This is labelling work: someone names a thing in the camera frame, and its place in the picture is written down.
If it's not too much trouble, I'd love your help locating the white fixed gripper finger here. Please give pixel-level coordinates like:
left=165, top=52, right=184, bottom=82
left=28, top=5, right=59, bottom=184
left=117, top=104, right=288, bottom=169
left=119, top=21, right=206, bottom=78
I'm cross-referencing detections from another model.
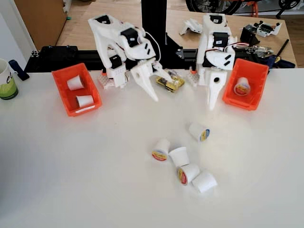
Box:
left=137, top=77, right=159, bottom=102
left=207, top=91, right=223, bottom=111

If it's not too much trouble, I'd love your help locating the white green mug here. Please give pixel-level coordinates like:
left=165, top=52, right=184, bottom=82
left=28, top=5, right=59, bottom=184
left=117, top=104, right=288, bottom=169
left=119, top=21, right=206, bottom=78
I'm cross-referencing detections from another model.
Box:
left=0, top=58, right=19, bottom=100

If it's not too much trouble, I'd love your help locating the blue yellow bar clamp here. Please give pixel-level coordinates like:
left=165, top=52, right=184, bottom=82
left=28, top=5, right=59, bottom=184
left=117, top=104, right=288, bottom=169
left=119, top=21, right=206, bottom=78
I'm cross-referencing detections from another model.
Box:
left=265, top=55, right=296, bottom=69

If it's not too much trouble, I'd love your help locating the white printed robot part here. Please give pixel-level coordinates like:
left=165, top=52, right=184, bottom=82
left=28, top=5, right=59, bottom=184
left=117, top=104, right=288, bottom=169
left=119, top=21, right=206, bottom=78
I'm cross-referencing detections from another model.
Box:
left=179, top=18, right=203, bottom=36

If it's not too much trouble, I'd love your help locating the black printed part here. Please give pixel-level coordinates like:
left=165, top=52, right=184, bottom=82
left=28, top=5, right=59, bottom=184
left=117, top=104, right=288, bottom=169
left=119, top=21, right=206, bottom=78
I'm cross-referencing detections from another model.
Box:
left=239, top=24, right=261, bottom=46

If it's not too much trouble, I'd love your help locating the wooden cabinet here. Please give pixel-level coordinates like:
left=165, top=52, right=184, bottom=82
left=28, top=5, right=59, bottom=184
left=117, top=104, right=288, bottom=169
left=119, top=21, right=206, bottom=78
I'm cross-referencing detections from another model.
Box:
left=13, top=0, right=70, bottom=50

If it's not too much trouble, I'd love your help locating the yellow black sachet bundle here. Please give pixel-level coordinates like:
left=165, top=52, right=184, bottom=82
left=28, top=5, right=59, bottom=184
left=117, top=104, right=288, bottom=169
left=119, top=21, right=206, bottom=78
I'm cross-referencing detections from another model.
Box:
left=155, top=68, right=185, bottom=93

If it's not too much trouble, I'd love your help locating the orange metal stand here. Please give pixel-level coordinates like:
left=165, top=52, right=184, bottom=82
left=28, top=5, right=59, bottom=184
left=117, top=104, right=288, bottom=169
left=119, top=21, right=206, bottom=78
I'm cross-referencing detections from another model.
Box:
left=247, top=0, right=260, bottom=17

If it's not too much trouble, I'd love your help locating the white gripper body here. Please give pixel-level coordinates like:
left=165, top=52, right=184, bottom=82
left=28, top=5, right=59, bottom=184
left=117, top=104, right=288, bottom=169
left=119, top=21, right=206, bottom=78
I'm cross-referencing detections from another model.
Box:
left=120, top=28, right=157, bottom=83
left=203, top=32, right=238, bottom=92

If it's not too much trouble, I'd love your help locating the orange plastic bin white label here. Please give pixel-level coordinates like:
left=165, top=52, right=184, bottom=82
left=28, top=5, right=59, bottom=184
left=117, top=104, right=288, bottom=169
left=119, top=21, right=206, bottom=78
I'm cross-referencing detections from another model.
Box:
left=51, top=63, right=103, bottom=117

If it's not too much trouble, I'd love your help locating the white coffee pod red lid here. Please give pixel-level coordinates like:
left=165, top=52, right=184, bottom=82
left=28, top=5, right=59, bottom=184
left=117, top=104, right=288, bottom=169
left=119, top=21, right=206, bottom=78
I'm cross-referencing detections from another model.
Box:
left=233, top=77, right=252, bottom=96
left=152, top=138, right=171, bottom=162
left=177, top=163, right=200, bottom=187

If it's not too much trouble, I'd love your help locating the white pod blue yellow lid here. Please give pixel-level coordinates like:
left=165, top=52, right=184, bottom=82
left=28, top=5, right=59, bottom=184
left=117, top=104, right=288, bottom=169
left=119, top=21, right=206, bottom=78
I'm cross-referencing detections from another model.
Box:
left=189, top=122, right=211, bottom=143

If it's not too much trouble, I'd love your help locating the white moving gripper finger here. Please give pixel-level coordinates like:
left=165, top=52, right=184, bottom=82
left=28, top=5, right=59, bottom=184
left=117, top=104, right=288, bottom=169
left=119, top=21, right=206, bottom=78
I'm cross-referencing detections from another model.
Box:
left=153, top=62, right=172, bottom=80

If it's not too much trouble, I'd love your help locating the black bicycle wheel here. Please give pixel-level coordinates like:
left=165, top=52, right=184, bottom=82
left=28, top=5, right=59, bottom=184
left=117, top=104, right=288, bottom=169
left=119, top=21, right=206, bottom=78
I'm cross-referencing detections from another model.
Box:
left=185, top=0, right=240, bottom=15

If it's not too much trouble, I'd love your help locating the white coffee pod blue lid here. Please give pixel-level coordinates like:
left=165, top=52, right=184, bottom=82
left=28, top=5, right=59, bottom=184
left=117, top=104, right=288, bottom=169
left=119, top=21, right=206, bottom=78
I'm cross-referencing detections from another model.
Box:
left=76, top=95, right=95, bottom=108

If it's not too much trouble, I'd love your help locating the black camera mast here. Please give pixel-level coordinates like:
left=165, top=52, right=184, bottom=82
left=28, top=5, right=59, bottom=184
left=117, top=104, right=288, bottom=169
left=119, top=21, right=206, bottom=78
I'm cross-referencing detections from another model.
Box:
left=128, top=0, right=183, bottom=71

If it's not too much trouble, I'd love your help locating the black flat box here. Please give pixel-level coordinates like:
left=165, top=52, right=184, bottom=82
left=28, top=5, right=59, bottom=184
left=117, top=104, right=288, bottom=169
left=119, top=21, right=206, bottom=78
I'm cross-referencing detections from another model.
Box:
left=40, top=45, right=78, bottom=60

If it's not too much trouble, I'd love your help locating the silver metal clamp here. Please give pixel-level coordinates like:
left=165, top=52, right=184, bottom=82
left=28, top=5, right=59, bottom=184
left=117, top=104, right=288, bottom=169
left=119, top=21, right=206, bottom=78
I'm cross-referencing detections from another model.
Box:
left=247, top=46, right=274, bottom=58

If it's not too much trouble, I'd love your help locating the white part with electronics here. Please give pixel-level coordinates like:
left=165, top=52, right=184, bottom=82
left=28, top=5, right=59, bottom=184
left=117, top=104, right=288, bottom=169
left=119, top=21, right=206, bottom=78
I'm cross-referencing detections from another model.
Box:
left=251, top=20, right=282, bottom=38

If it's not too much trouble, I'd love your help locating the black aluminium rail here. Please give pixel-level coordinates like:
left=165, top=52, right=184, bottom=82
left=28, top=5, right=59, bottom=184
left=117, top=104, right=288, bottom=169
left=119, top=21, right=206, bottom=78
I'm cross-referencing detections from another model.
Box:
left=23, top=45, right=269, bottom=73

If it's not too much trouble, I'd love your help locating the black blue clamp handle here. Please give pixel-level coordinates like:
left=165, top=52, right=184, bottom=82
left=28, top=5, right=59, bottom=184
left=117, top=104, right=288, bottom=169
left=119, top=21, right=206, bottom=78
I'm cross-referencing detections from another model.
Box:
left=8, top=59, right=30, bottom=81

